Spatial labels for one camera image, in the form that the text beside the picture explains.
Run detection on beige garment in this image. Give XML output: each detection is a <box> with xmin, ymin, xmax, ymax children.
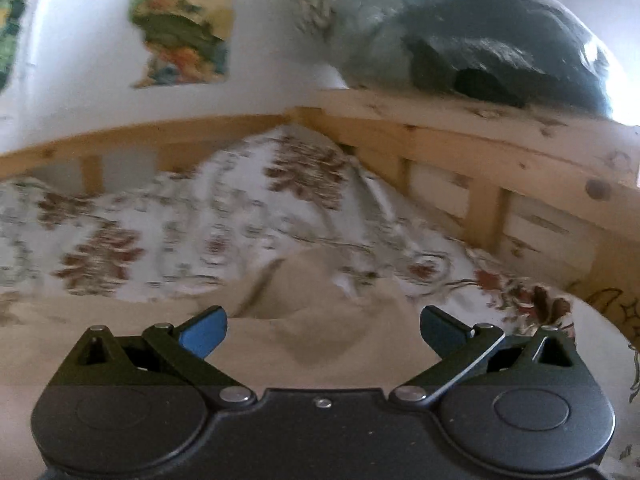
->
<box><xmin>1</xmin><ymin>249</ymin><xmax>439</xmax><ymax>479</ymax></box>

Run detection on teal clothes pile in bag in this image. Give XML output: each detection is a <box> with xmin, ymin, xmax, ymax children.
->
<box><xmin>297</xmin><ymin>0</ymin><xmax>614</xmax><ymax>116</ymax></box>

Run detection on floral patterned bedspread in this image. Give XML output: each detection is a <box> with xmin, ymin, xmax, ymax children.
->
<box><xmin>1</xmin><ymin>126</ymin><xmax>576</xmax><ymax>336</ymax></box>

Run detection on wooden bed frame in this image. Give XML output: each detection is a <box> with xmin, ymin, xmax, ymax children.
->
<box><xmin>1</xmin><ymin>90</ymin><xmax>639</xmax><ymax>299</ymax></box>

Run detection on colourful landscape wall poster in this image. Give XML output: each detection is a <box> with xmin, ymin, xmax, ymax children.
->
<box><xmin>129</xmin><ymin>0</ymin><xmax>234</xmax><ymax>89</ymax></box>

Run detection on green yellow wall poster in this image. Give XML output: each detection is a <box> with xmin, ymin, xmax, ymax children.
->
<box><xmin>0</xmin><ymin>0</ymin><xmax>28</xmax><ymax>91</ymax></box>

